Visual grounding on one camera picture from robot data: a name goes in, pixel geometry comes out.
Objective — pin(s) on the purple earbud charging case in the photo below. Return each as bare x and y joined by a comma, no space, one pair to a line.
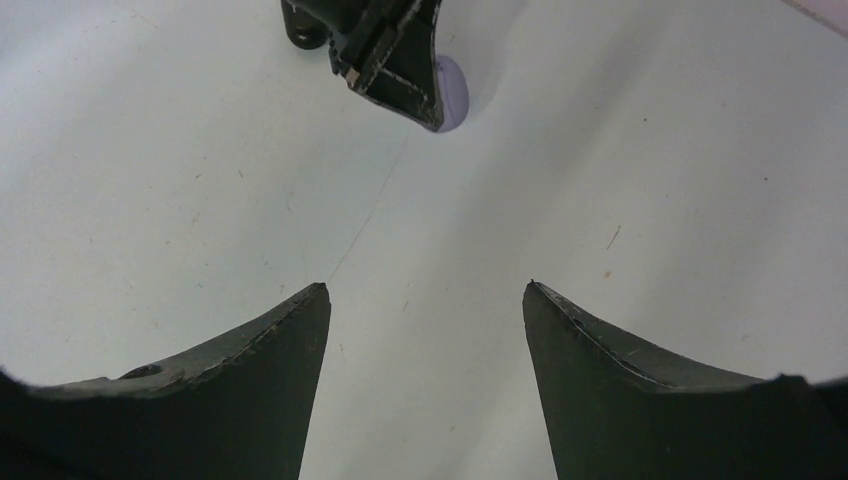
454,93

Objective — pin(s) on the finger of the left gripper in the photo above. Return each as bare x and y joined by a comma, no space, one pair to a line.
385,53

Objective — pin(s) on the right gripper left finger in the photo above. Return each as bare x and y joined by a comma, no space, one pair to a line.
237,406

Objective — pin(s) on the black earbud charging case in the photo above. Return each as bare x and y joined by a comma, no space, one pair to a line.
302,29

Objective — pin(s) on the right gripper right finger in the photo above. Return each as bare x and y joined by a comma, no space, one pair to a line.
617,406

